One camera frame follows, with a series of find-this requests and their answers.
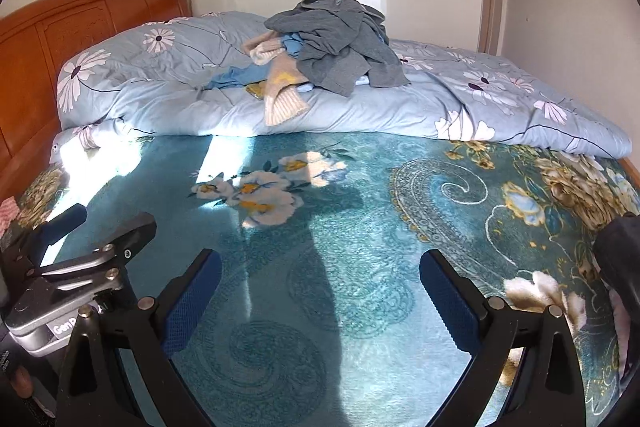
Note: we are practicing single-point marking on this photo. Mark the pink checked cloth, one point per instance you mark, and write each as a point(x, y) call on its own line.
point(7, 212)

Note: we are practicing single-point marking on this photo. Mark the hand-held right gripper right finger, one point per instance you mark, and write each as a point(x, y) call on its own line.
point(449, 307)

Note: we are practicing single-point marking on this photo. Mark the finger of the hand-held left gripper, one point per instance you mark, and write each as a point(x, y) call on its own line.
point(57, 229)
point(135, 234)

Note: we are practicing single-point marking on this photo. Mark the teal floral blanket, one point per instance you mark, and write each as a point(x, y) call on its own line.
point(325, 232)

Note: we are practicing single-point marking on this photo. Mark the wooden bed headboard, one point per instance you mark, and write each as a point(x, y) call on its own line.
point(30, 57)

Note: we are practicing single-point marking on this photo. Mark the light blue garment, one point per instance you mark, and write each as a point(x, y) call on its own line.
point(235, 77)

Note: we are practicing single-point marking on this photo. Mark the beige knit sweater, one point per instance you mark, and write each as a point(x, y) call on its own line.
point(282, 104)

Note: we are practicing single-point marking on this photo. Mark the light blue floral quilt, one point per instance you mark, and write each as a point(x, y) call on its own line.
point(175, 97)

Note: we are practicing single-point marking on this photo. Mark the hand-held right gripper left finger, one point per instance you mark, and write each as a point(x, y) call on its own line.
point(195, 302)

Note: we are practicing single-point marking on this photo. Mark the dark fleece garment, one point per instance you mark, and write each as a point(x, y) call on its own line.
point(620, 252)

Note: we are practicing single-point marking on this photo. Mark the grey zip sweater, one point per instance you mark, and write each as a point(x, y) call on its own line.
point(340, 52)

